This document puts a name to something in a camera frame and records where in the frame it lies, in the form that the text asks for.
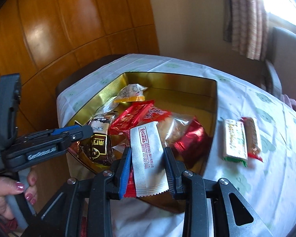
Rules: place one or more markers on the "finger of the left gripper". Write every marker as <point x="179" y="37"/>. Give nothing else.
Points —
<point x="50" y="132"/>
<point x="28" y="152"/>

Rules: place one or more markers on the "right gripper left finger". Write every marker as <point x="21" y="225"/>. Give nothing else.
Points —
<point x="62" y="215"/>

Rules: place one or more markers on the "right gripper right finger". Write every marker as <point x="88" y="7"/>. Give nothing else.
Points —
<point x="211" y="203"/>

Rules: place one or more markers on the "dark yellow snack packet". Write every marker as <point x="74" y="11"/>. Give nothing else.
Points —
<point x="99" y="147"/>

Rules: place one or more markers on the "long red snack packet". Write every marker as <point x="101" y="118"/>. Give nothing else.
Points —
<point x="130" y="117"/>

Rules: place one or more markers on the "clear bag orange bottom snack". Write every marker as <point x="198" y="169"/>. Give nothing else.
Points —
<point x="131" y="93"/>

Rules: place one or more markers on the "shiny red foil snack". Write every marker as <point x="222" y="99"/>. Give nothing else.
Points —
<point x="194" y="144"/>

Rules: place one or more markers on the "white red wafer packet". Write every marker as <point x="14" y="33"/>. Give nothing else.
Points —
<point x="147" y="176"/>

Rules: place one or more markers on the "cake bread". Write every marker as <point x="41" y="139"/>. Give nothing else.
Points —
<point x="171" y="126"/>

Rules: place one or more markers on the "left hand painted nails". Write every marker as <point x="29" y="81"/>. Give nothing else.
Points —
<point x="9" y="186"/>

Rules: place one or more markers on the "white tablecloth green clouds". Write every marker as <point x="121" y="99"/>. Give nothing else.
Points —
<point x="269" y="186"/>

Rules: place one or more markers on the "orange cracker stick packet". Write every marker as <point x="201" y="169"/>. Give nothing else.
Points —
<point x="253" y="140"/>

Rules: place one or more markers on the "green yellow cracker packet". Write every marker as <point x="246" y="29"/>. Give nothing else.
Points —
<point x="235" y="149"/>

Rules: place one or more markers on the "gold tin box maroon sides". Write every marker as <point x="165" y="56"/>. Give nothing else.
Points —
<point x="184" y="107"/>

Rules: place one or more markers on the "pink cloth on sofa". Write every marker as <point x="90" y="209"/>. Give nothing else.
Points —
<point x="288" y="101"/>

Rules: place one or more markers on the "grey yellow blue sofa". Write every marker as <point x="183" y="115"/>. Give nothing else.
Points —
<point x="279" y="74"/>

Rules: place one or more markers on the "left pink curtain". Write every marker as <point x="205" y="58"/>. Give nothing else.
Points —
<point x="246" y="27"/>

